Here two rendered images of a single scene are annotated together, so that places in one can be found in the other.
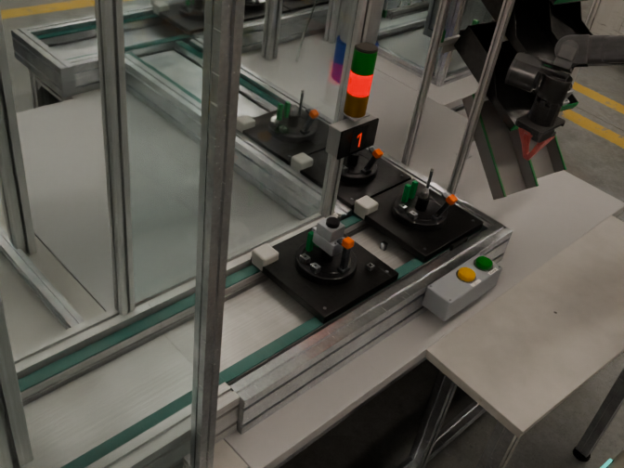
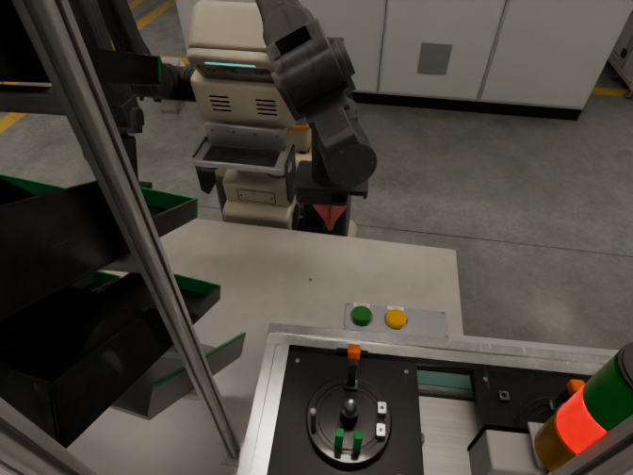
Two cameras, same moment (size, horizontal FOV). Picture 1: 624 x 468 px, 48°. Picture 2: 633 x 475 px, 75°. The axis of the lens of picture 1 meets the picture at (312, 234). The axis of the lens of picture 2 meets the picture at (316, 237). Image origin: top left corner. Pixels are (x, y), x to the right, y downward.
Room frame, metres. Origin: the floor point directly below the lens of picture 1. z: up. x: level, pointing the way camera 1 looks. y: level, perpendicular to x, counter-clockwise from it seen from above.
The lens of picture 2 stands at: (1.66, -0.07, 1.67)
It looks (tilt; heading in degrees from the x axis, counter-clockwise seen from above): 45 degrees down; 236
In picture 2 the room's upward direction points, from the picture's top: straight up
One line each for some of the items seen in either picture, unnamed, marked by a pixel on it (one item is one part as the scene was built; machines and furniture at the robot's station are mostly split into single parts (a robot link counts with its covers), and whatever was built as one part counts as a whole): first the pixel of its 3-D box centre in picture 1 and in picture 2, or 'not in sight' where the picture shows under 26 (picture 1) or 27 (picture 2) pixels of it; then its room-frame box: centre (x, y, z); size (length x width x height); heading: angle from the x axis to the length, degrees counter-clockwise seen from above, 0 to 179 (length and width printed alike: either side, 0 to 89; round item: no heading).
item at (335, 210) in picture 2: (536, 139); (323, 204); (1.39, -0.45, 1.27); 0.07 x 0.07 x 0.09; 49
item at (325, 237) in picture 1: (327, 230); not in sight; (1.22, -0.03, 1.06); 0.08 x 0.04 x 0.07; 49
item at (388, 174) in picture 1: (353, 156); not in sight; (1.63, -0.08, 1.01); 0.24 x 0.24 x 0.13; 49
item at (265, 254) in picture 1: (265, 257); not in sight; (1.20, 0.10, 0.97); 0.05 x 0.05 x 0.04; 49
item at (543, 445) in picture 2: (356, 102); (574, 442); (1.40, -0.05, 1.28); 0.05 x 0.05 x 0.05
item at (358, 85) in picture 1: (359, 82); (601, 420); (1.40, -0.05, 1.33); 0.05 x 0.05 x 0.05
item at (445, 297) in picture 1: (462, 285); (394, 327); (1.26, -0.37, 0.93); 0.21 x 0.07 x 0.06; 139
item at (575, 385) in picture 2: (343, 252); (569, 401); (1.18, -0.07, 1.04); 0.04 x 0.02 x 0.08; 49
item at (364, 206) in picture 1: (422, 201); (349, 412); (1.47, -0.26, 1.01); 0.24 x 0.24 x 0.13; 49
